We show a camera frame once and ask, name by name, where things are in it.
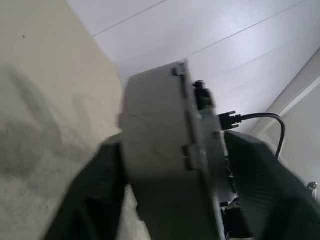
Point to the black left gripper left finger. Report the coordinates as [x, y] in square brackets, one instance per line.
[95, 200]

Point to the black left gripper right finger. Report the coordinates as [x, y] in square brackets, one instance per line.
[275, 200]

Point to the round motor housing copper windings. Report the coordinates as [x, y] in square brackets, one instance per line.
[155, 125]

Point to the small silver metal fitting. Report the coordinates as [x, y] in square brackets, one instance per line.
[312, 187]

